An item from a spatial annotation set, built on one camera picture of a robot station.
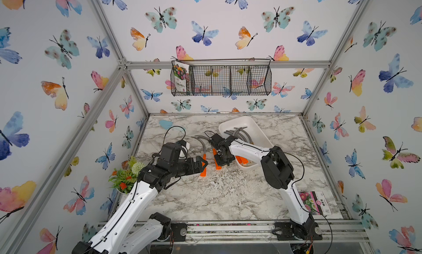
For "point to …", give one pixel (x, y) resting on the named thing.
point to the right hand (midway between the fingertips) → (222, 160)
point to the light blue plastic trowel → (166, 124)
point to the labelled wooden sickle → (238, 129)
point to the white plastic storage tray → (257, 138)
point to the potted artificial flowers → (123, 180)
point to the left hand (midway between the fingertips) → (201, 164)
